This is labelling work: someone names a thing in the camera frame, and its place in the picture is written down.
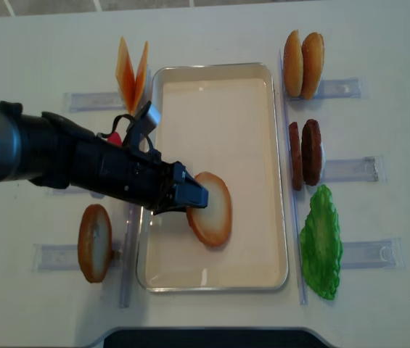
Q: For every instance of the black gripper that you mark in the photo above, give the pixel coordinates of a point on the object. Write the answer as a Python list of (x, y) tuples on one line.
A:
[(133, 177)]

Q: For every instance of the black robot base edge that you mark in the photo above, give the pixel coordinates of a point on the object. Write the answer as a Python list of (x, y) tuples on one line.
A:
[(208, 337)]

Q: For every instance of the green lettuce leaf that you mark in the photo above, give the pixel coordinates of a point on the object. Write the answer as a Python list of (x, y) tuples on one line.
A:
[(321, 246)]

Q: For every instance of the clear holder rail, cheese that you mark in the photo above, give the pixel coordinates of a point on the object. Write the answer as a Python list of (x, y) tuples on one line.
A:
[(91, 102)]

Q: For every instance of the orange cheese slice, outer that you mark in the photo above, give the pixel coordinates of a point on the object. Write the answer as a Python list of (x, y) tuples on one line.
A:
[(124, 74)]

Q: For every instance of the red tomato slice, outer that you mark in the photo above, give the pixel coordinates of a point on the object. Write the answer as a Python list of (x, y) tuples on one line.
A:
[(115, 139)]

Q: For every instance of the brown meat patty, outer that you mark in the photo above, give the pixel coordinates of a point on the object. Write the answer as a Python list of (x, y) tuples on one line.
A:
[(311, 152)]

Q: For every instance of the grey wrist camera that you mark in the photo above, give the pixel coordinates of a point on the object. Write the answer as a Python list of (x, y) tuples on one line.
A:
[(149, 118)]

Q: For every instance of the bread slice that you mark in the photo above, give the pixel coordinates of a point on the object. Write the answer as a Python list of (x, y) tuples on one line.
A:
[(212, 225), (95, 243)]

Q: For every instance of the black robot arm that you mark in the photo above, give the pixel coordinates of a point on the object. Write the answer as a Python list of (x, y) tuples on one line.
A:
[(53, 151)]

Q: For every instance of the orange cheese slice, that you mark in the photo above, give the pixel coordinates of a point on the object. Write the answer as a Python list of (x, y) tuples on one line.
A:
[(141, 77), (124, 74)]

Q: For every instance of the orange cheese slice, inner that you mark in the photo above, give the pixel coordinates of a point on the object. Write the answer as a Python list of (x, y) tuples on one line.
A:
[(141, 77)]

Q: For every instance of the clear holder rail, lettuce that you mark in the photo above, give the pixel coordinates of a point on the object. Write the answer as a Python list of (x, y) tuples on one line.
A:
[(385, 254)]

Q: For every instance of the brown meat patty, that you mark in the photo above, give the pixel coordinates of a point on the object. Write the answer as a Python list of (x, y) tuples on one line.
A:
[(311, 152), (296, 157)]

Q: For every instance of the golden bun slice, inner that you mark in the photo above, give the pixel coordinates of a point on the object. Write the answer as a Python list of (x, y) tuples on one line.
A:
[(293, 65)]

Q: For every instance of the clear holder rail, patty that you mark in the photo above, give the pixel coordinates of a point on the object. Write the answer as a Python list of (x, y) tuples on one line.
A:
[(365, 169)]

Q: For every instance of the brown meat patty, inner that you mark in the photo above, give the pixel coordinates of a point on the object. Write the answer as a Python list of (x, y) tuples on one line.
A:
[(296, 157)]

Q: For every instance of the golden bun slice, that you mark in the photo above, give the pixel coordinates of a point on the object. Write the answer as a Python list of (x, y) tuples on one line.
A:
[(313, 63), (293, 65)]

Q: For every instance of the white metal tray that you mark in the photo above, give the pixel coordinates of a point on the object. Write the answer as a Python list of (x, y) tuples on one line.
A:
[(220, 123)]

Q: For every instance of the golden bun slice, outer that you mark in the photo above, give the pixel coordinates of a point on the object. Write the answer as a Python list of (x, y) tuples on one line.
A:
[(313, 63)]

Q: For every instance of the clear holder rail, bun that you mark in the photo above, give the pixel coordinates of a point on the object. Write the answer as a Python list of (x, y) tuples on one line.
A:
[(353, 88)]

